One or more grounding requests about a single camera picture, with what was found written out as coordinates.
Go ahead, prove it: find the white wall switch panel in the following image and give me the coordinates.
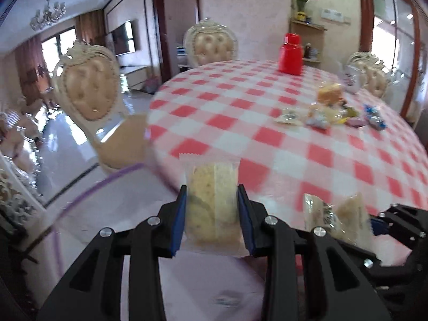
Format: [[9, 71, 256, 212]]
[[320, 8, 345, 23]]

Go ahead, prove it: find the yellow snack packet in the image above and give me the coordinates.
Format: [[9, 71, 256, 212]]
[[329, 106, 348, 125]]

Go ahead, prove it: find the cream tufted dining chair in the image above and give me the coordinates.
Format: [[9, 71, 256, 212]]
[[346, 51, 391, 100], [183, 18, 239, 68], [53, 40, 152, 175]]

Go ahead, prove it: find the yellow bread packet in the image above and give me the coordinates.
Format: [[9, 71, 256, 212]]
[[317, 83, 346, 106]]

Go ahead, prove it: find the wooden wall shelf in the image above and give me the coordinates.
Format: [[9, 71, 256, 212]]
[[289, 18, 328, 63]]

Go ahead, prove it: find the red plastic jar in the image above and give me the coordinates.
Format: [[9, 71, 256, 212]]
[[278, 33, 305, 75]]

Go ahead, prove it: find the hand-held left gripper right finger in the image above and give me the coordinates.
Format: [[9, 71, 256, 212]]
[[236, 185, 392, 321]]

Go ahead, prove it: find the pink snack packet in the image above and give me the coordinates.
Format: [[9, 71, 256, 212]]
[[346, 115, 368, 128]]

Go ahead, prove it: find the brown curtain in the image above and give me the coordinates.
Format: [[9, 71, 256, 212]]
[[14, 35, 51, 98]]

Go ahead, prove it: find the red checked tablecloth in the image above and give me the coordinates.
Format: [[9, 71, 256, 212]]
[[142, 59, 428, 321]]

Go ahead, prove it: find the crystal chandelier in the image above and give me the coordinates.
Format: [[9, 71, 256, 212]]
[[29, 0, 67, 31]]

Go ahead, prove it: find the wall television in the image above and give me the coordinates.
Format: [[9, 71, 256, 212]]
[[111, 21, 137, 57]]

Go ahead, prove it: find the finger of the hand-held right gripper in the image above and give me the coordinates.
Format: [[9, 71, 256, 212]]
[[369, 203, 428, 242], [363, 241, 428, 308]]

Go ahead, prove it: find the clear-wrapped cream cake packet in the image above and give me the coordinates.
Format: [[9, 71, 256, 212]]
[[179, 153, 247, 259], [304, 192, 374, 252]]

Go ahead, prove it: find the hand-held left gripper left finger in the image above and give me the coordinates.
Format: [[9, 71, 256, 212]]
[[36, 185, 187, 321]]

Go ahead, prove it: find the small silver snack packet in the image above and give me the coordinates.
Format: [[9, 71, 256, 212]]
[[305, 110, 330, 129]]

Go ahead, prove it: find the white television cabinet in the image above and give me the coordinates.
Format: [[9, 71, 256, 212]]
[[119, 65, 149, 90]]

